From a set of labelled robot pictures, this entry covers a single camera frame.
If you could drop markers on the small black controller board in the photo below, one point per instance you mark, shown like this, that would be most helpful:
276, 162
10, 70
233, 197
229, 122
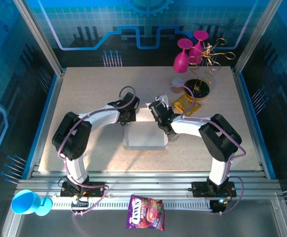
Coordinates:
80, 205
218, 206

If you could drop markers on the aluminium frame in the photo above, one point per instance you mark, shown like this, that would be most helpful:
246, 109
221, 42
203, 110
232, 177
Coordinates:
158, 184

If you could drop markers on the white paper box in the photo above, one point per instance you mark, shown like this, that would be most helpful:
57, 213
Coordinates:
145, 135

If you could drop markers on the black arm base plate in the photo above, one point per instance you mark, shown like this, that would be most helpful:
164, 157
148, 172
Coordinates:
200, 188
96, 191

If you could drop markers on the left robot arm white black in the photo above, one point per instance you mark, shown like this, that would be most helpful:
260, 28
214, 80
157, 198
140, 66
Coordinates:
101, 117

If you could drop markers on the blue plastic goblet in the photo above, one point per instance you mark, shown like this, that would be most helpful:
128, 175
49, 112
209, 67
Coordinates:
24, 202

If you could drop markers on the pink wine glass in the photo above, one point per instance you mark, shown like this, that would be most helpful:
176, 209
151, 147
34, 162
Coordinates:
195, 54
180, 63

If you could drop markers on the purple berries candy bag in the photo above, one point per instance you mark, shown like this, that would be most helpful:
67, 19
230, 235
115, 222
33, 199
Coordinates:
144, 212

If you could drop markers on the yellow snack packet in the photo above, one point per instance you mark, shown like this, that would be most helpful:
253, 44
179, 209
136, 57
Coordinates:
185, 105

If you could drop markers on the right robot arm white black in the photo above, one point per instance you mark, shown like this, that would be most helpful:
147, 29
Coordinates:
187, 126

